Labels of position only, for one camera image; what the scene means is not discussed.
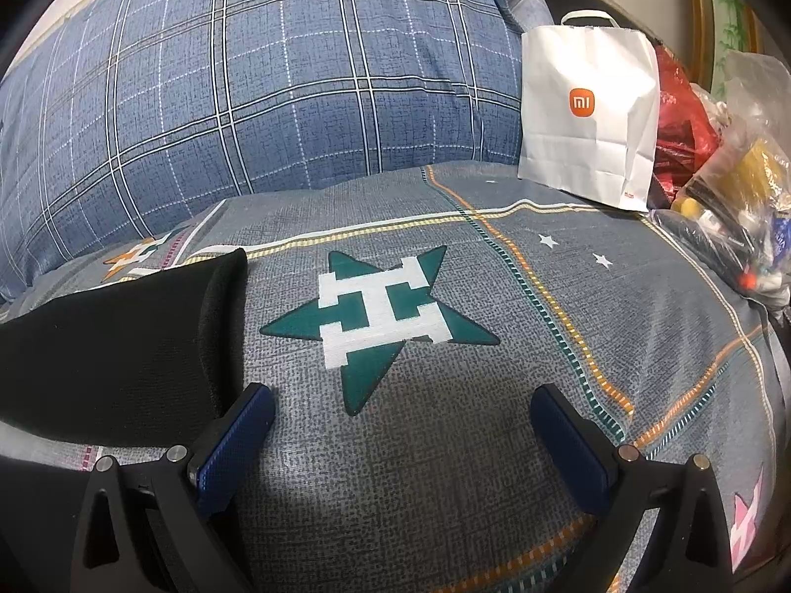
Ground gold framed picture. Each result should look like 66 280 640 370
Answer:
686 0 767 96

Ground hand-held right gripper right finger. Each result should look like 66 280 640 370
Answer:
530 383 738 593

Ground white paper bag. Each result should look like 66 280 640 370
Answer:
517 10 661 214

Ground red plastic bag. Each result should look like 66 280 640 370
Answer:
652 43 725 211

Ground blue plaid pillow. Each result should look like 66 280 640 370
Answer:
0 0 526 305

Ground clear plastic bag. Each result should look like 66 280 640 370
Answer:
680 52 791 310

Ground grey star-print bed sheet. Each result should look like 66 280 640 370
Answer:
0 161 791 593

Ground black pants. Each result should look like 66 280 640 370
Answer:
0 247 249 449

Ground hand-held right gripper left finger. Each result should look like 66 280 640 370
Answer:
68 383 276 593

